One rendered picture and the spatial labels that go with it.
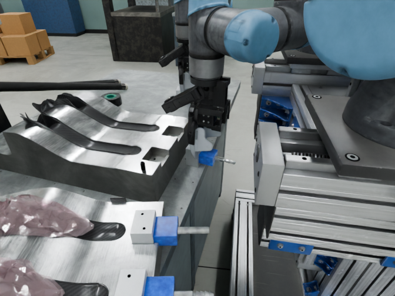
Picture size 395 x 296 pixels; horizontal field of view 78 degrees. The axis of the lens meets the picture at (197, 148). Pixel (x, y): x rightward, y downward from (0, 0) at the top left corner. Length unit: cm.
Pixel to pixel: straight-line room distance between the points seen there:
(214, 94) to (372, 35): 36
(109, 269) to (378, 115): 44
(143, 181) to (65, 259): 19
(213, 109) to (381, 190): 33
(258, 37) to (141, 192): 38
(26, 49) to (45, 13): 272
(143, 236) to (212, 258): 101
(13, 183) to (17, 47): 466
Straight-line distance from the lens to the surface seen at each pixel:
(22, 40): 527
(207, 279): 136
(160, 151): 59
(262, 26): 41
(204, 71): 51
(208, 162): 64
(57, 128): 70
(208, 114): 55
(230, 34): 42
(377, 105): 40
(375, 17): 25
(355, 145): 38
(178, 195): 59
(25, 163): 74
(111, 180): 58
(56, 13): 771
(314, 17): 27
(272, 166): 38
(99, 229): 49
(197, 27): 49
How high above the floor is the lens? 122
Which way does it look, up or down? 35 degrees down
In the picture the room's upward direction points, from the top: straight up
